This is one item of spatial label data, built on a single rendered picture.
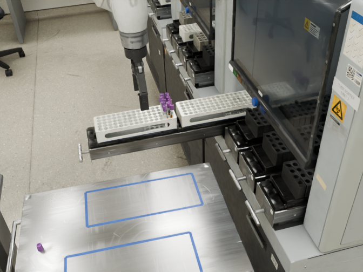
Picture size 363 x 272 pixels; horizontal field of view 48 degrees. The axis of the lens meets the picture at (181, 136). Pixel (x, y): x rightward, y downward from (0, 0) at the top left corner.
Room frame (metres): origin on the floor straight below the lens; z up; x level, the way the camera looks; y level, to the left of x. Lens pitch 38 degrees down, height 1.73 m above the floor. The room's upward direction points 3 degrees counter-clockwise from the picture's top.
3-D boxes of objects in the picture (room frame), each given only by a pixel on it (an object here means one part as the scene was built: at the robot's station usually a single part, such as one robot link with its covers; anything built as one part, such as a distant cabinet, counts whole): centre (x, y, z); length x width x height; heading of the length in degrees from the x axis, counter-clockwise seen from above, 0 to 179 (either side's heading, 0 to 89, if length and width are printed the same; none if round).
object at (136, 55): (1.24, 0.14, 1.10); 0.08 x 0.07 x 0.09; 13
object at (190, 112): (1.30, -0.14, 0.83); 0.30 x 0.10 x 0.06; 103
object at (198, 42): (1.87, -0.11, 0.85); 0.12 x 0.02 x 0.06; 13
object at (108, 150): (1.27, 0.04, 0.78); 0.73 x 0.14 x 0.09; 103
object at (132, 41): (1.24, 0.14, 1.18); 0.09 x 0.09 x 0.06
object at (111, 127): (1.24, 0.17, 0.83); 0.30 x 0.10 x 0.06; 103
